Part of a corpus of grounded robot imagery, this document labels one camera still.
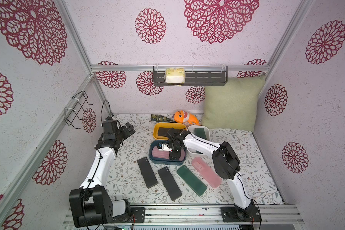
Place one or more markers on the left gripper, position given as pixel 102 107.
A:
pixel 127 133

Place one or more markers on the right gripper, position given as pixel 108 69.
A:
pixel 174 148

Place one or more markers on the pink pencil case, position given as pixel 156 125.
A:
pixel 206 172
pixel 156 153

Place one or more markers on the black pencil case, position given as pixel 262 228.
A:
pixel 169 183
pixel 165 133
pixel 147 172

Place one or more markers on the green pencil case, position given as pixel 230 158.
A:
pixel 200 132
pixel 192 180

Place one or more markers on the green pencil case front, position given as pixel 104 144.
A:
pixel 192 180

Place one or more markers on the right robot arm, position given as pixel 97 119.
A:
pixel 226 164

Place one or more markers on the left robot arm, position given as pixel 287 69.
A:
pixel 90 203

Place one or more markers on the teal storage box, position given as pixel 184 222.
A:
pixel 162 161

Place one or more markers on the yellow storage box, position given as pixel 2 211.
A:
pixel 167 125

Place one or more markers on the white storage box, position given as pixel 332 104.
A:
pixel 192 152

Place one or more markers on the floral table mat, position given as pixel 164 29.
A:
pixel 125 181

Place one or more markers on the floral dark fabric pouch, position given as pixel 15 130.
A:
pixel 161 118

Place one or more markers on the orange fish plush toy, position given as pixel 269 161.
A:
pixel 185 118

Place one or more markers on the yellow sponge in bag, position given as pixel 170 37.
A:
pixel 175 76

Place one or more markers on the green cushion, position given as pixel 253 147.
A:
pixel 234 105

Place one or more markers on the black wire wall rack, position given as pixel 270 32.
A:
pixel 72 113

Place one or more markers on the aluminium front rail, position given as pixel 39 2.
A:
pixel 207 214

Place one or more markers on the grey wall shelf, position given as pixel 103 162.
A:
pixel 194 78

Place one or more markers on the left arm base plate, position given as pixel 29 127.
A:
pixel 136 215

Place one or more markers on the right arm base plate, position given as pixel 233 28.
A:
pixel 236 214

